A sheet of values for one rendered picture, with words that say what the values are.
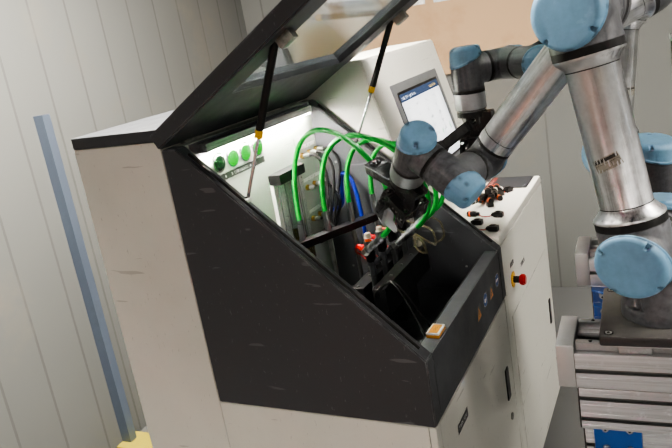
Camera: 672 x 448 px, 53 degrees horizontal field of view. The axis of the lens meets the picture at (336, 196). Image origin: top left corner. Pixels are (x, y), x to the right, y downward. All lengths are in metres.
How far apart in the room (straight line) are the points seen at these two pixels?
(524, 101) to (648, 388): 0.59
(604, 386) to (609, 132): 0.53
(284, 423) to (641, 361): 0.84
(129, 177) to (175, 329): 0.40
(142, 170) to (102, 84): 1.64
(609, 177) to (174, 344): 1.15
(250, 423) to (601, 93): 1.16
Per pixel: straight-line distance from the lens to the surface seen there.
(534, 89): 1.33
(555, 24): 1.14
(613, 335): 1.35
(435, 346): 1.54
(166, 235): 1.70
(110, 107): 3.31
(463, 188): 1.30
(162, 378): 1.92
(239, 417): 1.82
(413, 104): 2.33
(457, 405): 1.70
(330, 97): 2.15
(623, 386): 1.45
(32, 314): 2.95
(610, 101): 1.16
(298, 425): 1.73
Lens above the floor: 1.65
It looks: 14 degrees down
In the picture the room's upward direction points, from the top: 10 degrees counter-clockwise
